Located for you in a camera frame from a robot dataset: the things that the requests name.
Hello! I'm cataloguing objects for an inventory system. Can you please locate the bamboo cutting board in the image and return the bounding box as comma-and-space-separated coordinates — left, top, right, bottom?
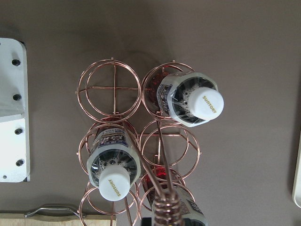
0, 204, 117, 226

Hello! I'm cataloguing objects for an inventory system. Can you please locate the tea bottle white cap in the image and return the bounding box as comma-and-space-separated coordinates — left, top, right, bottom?
142, 169, 208, 226

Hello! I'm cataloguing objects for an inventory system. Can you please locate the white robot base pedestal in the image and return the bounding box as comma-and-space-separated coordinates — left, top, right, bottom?
0, 38, 30, 183

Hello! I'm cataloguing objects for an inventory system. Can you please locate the copper wire bottle basket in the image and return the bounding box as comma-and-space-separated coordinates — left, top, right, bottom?
76, 59, 201, 226

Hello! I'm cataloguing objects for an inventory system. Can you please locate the cream serving tray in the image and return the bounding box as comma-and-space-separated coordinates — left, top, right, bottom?
291, 153, 301, 209

